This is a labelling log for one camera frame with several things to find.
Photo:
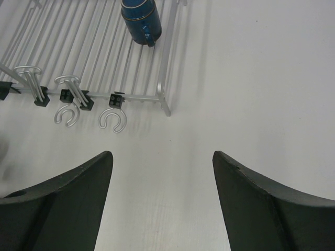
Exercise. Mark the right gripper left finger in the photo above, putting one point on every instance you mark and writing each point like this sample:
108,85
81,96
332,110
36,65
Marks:
61,213

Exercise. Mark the dark blue mug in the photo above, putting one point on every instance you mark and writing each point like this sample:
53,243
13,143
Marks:
142,20

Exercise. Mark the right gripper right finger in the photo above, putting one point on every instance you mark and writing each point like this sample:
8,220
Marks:
262,214

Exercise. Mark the silver wire dish rack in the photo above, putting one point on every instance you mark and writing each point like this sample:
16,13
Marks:
80,51

